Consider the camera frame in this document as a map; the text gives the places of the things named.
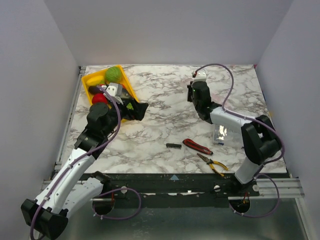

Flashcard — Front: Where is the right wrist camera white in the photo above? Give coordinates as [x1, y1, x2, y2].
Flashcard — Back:
[192, 69, 207, 82]

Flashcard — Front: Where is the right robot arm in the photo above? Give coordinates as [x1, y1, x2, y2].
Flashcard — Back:
[187, 81, 283, 196]

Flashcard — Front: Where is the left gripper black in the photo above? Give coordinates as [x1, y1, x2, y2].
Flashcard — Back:
[104, 96, 149, 137]

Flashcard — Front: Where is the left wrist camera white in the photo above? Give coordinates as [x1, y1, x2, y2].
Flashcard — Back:
[103, 82, 124, 105]

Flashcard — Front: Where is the yellow lemon toy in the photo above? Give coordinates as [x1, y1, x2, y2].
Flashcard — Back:
[86, 75, 105, 87]

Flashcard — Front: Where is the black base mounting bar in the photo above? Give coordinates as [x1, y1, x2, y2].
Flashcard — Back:
[51, 171, 293, 208]

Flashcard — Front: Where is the yellow plastic tray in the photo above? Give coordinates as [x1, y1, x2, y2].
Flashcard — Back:
[81, 65, 139, 122]

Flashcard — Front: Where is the red apple toy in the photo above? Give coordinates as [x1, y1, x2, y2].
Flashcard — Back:
[91, 93, 108, 104]

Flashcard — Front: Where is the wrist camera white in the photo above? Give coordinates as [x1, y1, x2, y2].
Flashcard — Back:
[192, 69, 207, 82]
[103, 82, 124, 105]

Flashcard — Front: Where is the green cabbage toy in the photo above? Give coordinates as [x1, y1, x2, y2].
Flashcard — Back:
[104, 66, 122, 84]

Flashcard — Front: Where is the purple eggplant toy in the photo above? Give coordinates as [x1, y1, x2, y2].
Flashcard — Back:
[88, 85, 106, 95]

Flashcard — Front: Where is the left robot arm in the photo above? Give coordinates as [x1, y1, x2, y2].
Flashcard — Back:
[21, 98, 149, 240]

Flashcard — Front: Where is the grey fish toy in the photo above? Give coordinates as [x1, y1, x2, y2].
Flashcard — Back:
[120, 84, 134, 100]

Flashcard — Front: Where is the clear small plastic box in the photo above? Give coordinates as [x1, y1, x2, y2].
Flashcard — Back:
[213, 124, 243, 148]

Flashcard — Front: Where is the red black utility knife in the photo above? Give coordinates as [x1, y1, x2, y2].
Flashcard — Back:
[182, 138, 214, 156]

